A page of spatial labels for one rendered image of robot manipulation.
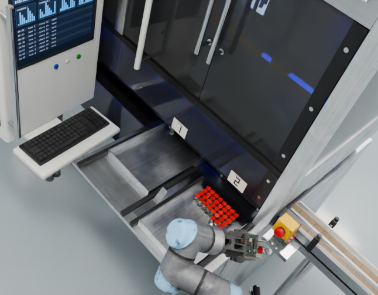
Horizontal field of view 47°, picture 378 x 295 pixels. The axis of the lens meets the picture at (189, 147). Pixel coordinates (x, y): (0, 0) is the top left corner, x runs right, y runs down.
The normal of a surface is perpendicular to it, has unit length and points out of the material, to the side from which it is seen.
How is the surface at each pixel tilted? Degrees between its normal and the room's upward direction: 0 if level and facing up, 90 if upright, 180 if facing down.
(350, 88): 90
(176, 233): 63
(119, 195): 0
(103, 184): 0
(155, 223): 0
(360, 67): 90
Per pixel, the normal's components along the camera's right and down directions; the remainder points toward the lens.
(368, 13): -0.70, 0.39
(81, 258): 0.23, -0.66
